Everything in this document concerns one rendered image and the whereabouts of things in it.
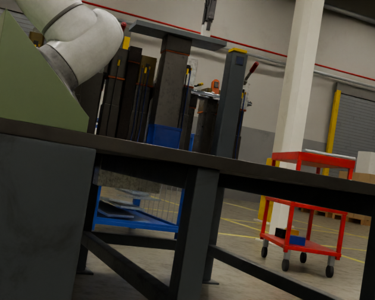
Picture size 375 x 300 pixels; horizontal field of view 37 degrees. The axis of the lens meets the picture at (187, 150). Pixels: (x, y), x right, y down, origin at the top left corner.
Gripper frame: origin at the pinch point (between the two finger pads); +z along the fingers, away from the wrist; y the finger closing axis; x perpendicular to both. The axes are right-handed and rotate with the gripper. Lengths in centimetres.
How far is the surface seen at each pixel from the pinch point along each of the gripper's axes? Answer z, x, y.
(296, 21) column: -228, -280, 691
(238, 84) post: 18.6, -16.0, -2.9
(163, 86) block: 25.5, 14.3, -7.1
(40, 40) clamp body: 16, 63, 1
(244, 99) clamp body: 21.5, -24.4, 14.3
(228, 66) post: 12.1, -11.1, -1.4
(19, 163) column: 61, 56, -66
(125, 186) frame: 69, 16, 68
